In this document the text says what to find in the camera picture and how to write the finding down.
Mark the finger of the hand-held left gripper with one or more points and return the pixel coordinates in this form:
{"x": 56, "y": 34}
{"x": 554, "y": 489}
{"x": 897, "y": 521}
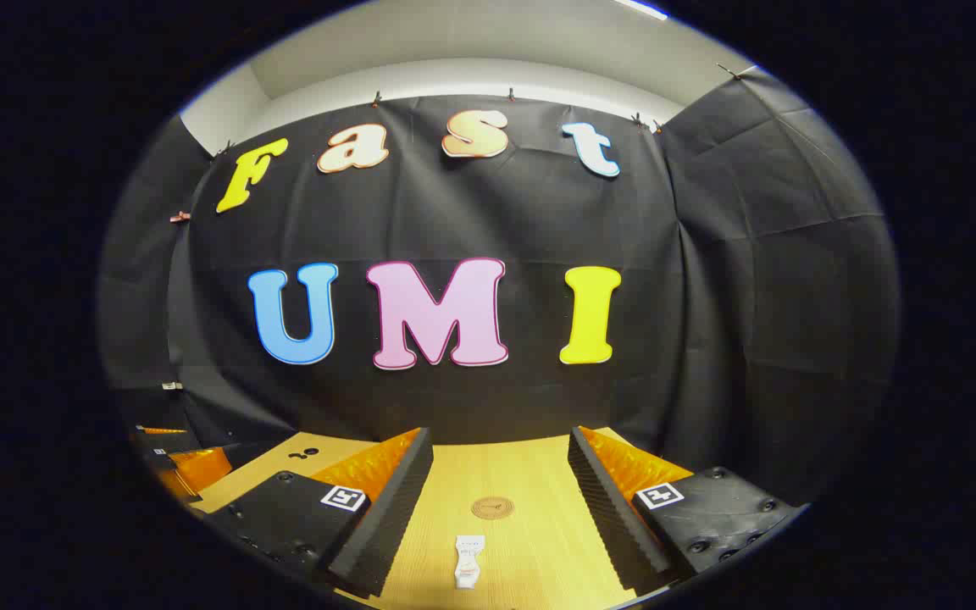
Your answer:
{"x": 162, "y": 440}
{"x": 200, "y": 470}

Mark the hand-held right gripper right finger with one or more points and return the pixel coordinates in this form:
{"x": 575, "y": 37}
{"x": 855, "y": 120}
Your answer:
{"x": 607, "y": 517}

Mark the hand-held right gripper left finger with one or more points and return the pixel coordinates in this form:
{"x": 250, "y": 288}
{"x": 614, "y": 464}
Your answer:
{"x": 386, "y": 517}

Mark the white toothpaste tube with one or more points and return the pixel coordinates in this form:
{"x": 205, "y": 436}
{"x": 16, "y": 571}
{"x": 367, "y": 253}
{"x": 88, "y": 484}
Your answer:
{"x": 468, "y": 563}

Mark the round wooden coaster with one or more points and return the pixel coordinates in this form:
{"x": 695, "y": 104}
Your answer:
{"x": 492, "y": 507}

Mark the wooden desktop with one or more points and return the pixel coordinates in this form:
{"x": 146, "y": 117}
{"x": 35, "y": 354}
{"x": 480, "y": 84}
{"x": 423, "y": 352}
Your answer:
{"x": 505, "y": 470}

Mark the black backdrop cloth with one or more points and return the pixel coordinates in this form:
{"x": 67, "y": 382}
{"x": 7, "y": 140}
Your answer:
{"x": 488, "y": 212}

